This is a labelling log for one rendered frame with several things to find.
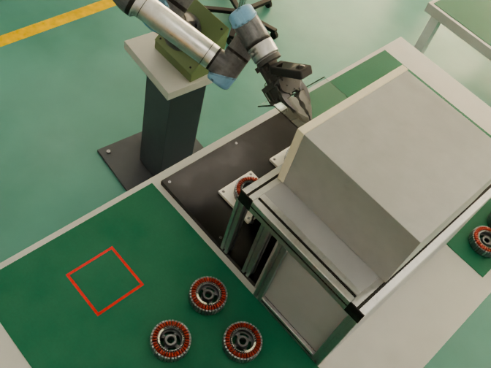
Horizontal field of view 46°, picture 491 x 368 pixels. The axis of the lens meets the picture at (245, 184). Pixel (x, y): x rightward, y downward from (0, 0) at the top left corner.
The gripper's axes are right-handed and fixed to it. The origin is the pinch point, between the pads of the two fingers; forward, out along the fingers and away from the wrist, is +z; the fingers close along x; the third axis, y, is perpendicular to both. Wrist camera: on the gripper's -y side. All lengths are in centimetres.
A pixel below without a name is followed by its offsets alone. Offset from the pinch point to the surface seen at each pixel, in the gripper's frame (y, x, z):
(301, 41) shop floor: 155, -155, -44
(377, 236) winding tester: -16.5, 14.3, 32.2
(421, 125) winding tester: -19.0, -15.0, 16.4
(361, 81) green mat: 52, -78, -2
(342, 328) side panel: 1, 25, 50
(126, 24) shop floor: 183, -68, -105
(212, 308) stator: 32, 40, 32
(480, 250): 16, -48, 69
